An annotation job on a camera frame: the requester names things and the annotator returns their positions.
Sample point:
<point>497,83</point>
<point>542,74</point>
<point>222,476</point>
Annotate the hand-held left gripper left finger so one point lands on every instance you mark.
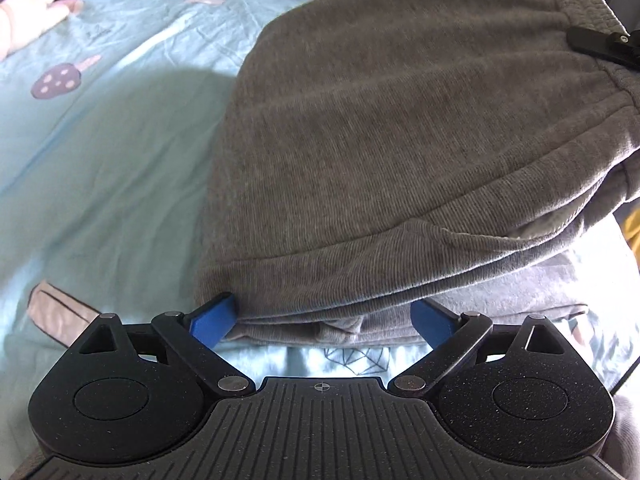
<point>215,320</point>

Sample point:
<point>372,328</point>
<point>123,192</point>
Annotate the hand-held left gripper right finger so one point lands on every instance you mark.
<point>432,320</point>

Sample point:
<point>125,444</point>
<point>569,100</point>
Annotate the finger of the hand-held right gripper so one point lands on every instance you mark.
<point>600,46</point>

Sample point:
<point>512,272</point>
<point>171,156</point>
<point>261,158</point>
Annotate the grey pants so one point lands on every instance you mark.
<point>400,160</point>

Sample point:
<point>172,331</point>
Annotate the yellow item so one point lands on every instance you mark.
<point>632,230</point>

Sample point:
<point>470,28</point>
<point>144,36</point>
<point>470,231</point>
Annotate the light blue printed bedsheet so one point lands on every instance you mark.
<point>110,160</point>

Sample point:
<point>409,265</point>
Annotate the person's grey clothing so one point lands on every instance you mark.
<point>625,435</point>

